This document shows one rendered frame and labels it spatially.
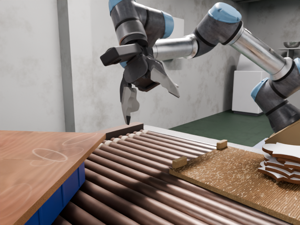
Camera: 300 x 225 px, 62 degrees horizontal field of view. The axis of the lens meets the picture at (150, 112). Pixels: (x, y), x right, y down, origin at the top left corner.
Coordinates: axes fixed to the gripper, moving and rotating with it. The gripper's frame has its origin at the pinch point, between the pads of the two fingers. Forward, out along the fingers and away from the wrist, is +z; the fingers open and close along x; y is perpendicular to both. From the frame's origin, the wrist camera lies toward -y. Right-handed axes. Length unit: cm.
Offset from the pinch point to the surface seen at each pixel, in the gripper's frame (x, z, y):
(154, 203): 12.4, 18.5, 9.5
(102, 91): 189, -150, 199
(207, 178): 3.6, 16.2, 26.0
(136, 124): 45, -22, 58
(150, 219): 10.6, 21.6, 4.1
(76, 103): 185, -119, 145
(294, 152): -19.4, 16.1, 37.8
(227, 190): -2.0, 20.6, 23.0
